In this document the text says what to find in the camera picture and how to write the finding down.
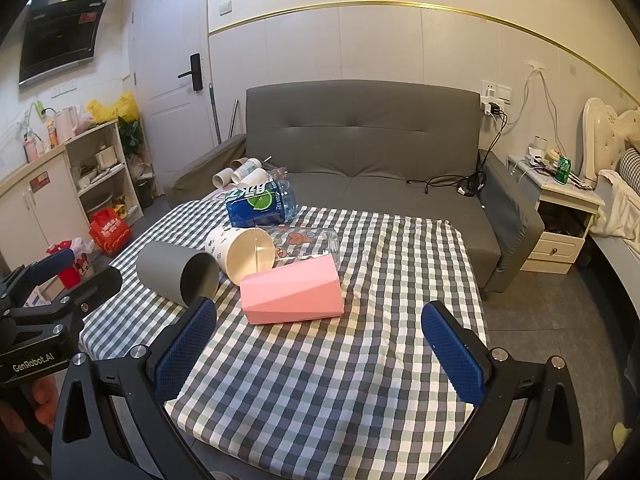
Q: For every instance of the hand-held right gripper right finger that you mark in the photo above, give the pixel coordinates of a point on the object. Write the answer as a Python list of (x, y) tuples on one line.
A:
[(455, 355)]

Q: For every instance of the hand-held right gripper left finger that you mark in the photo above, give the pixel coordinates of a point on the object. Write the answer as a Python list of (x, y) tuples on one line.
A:
[(184, 347)]

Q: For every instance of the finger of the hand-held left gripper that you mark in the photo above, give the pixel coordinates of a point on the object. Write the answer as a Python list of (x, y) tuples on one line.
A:
[(95, 285), (47, 266)]

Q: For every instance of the pink faceted cup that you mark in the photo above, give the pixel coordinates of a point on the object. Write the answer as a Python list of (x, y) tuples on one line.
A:
[(290, 292)]

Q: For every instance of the grey cup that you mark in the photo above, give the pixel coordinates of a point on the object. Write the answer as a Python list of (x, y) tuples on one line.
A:
[(160, 266)]

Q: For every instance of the white patterned cup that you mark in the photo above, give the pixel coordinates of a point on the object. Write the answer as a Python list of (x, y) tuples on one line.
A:
[(220, 246)]

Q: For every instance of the clear glass cup bear print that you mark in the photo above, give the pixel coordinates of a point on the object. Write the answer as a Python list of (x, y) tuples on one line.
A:
[(311, 240)]

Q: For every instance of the person's left hand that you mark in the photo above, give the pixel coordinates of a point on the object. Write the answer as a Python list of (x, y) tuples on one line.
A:
[(44, 402)]

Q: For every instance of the red cartoon bag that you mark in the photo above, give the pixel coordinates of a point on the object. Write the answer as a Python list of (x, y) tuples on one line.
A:
[(80, 262)]

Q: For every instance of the red shopping bag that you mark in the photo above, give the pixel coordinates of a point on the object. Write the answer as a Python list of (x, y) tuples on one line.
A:
[(109, 232)]

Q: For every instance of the white kitchen cabinet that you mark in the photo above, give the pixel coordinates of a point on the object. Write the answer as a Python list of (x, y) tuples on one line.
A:
[(37, 210)]

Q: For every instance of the open white shelf unit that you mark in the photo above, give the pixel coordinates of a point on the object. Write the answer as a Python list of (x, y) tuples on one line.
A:
[(107, 170)]

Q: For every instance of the pink soap bottle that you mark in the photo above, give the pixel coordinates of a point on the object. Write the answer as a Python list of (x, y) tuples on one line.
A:
[(31, 150)]

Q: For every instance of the checkered tablecloth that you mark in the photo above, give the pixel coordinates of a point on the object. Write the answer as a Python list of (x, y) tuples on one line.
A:
[(310, 375)]

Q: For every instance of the orange bottle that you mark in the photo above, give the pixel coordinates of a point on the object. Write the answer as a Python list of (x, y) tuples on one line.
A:
[(51, 135)]

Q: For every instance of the pink electric kettle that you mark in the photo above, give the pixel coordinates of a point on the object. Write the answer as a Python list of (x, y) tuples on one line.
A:
[(66, 125)]

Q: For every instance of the green plant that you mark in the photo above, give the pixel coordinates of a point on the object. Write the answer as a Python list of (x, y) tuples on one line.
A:
[(131, 137)]

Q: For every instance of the blue labelled plastic bottle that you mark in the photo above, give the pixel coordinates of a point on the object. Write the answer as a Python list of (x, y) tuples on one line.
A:
[(255, 206)]

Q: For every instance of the white paper tube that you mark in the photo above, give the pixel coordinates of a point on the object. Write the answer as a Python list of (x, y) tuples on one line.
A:
[(220, 179)]

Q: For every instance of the cream nightstand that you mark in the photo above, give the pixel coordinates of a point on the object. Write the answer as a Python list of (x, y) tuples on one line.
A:
[(565, 230)]

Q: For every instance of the yellow plastic bag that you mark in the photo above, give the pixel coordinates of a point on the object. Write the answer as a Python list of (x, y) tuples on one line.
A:
[(116, 107)]

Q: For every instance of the green drink can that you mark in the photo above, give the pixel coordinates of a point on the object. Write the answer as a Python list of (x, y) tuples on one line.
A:
[(563, 170)]

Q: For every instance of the white blanket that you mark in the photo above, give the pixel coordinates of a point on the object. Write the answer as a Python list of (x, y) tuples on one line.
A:
[(620, 205)]

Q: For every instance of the black range hood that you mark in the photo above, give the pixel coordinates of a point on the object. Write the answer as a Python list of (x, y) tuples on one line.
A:
[(57, 40)]

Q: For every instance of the grey sofa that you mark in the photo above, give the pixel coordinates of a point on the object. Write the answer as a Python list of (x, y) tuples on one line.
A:
[(360, 130)]

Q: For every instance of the white door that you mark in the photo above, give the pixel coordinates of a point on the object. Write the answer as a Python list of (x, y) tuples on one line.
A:
[(165, 35)]

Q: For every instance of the cream bed headboard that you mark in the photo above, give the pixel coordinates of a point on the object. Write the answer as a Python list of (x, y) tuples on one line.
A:
[(602, 130)]

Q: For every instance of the wall socket panel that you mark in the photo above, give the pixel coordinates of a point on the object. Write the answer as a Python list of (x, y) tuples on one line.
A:
[(497, 92)]

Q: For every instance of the white light switch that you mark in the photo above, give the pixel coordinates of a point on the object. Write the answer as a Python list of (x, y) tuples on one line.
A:
[(225, 8)]

